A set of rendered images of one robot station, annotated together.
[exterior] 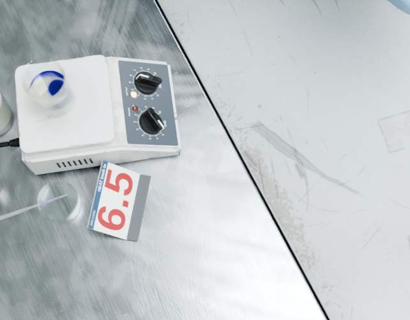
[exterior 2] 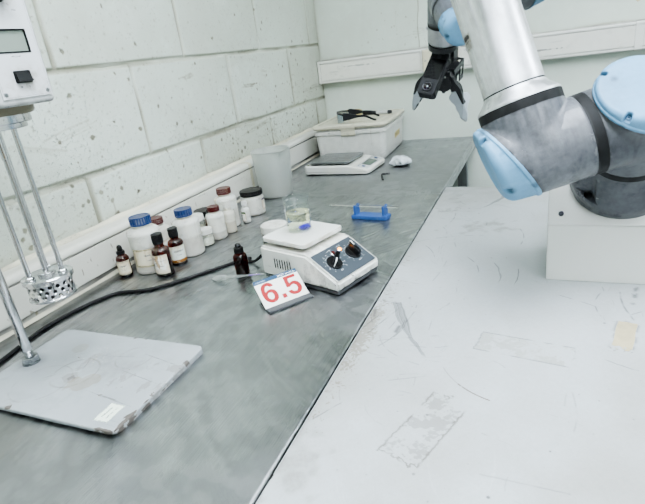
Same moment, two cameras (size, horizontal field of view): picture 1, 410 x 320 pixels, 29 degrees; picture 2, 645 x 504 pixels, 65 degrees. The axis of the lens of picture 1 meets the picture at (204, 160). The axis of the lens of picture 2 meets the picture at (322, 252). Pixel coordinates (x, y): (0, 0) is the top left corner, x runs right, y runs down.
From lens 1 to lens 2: 0.85 m
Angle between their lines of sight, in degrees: 57
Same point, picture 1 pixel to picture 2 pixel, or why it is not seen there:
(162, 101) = (352, 263)
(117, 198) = (283, 288)
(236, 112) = (392, 295)
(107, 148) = (299, 255)
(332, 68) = (478, 301)
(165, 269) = (265, 329)
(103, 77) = (330, 230)
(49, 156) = (272, 249)
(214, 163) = (352, 306)
